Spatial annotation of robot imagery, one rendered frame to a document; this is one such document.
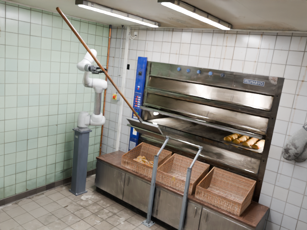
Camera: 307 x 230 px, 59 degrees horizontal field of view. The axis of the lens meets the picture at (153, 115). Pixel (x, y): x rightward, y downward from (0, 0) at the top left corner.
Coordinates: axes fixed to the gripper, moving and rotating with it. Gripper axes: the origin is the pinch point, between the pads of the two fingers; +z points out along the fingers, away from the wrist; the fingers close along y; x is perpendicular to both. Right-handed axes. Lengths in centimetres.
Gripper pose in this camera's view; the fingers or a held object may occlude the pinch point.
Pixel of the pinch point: (103, 70)
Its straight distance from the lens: 303.1
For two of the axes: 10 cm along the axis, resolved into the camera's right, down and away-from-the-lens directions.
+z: 8.0, 2.2, -5.6
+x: -3.7, -5.6, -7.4
